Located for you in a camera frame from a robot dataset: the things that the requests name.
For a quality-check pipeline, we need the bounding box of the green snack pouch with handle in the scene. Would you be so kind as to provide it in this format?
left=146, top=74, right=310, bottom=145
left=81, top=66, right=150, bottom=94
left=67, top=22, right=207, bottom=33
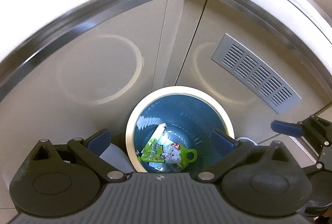
left=139, top=123, right=198, bottom=172

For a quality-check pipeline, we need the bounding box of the white trash bin blue liner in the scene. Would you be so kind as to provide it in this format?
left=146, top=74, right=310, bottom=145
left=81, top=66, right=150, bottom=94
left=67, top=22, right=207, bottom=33
left=126, top=86, right=235, bottom=173

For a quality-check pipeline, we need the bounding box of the silver cabinet vent grille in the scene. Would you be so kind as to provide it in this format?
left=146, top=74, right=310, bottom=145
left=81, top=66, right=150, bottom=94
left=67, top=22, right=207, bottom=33
left=212, top=34, right=302, bottom=114

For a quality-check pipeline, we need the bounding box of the right beige cabinet door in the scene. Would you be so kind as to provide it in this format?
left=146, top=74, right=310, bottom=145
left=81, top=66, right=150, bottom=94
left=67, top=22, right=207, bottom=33
left=176, top=0, right=331, bottom=166

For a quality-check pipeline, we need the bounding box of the beige cabinet door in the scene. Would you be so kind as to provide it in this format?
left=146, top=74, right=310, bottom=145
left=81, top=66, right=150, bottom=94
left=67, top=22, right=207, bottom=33
left=176, top=0, right=331, bottom=166
left=1, top=0, right=168, bottom=210

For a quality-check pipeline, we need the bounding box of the left beige cabinet door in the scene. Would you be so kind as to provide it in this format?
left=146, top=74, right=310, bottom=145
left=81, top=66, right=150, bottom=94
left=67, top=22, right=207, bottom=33
left=1, top=0, right=168, bottom=210

